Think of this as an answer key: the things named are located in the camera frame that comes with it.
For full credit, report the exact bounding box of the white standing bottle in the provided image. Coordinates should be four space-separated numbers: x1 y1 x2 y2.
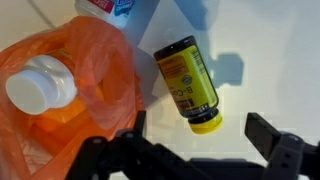
5 55 77 115

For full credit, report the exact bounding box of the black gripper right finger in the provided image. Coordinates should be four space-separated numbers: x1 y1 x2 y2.
245 112 320 180

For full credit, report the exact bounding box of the orange plastic bag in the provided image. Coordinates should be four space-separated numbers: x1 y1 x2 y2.
0 16 143 180

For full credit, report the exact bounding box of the yellow and brown vitamin bottle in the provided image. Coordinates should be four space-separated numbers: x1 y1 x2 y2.
153 36 222 134

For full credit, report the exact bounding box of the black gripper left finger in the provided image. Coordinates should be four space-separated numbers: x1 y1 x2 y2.
65 111 212 180

